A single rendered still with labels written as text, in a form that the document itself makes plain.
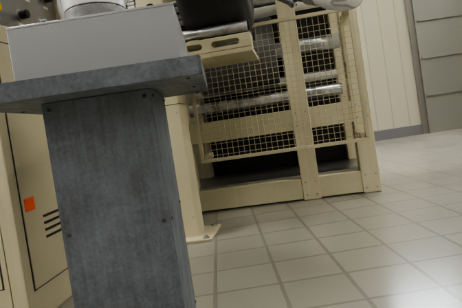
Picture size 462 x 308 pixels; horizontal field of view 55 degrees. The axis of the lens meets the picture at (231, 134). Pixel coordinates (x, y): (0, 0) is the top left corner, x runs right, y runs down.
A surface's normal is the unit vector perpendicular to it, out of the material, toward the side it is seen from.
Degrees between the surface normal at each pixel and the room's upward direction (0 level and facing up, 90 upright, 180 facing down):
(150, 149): 90
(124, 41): 90
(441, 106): 90
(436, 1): 90
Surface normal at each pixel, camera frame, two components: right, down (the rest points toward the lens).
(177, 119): -0.13, 0.05
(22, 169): 0.98, -0.15
